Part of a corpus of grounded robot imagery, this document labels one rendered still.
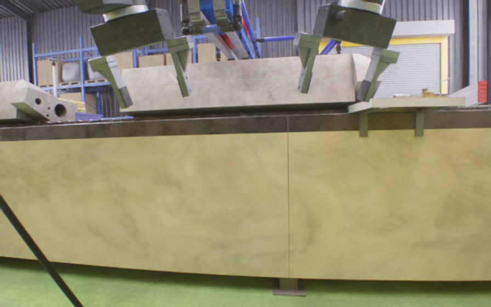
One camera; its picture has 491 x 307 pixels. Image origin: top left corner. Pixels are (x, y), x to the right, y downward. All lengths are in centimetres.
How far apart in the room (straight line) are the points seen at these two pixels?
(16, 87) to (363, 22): 149
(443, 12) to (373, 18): 1399
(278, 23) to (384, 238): 1174
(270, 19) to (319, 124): 1167
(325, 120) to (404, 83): 1185
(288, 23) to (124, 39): 1204
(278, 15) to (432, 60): 708
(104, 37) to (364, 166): 92
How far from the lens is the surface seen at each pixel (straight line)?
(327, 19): 47
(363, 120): 103
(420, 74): 1315
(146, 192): 116
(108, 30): 51
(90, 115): 220
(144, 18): 47
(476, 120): 123
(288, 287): 122
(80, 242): 144
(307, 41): 46
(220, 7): 101
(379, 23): 51
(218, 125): 100
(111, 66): 54
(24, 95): 153
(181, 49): 46
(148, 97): 114
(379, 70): 54
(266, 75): 102
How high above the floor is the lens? 69
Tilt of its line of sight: 4 degrees down
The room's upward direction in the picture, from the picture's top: 2 degrees counter-clockwise
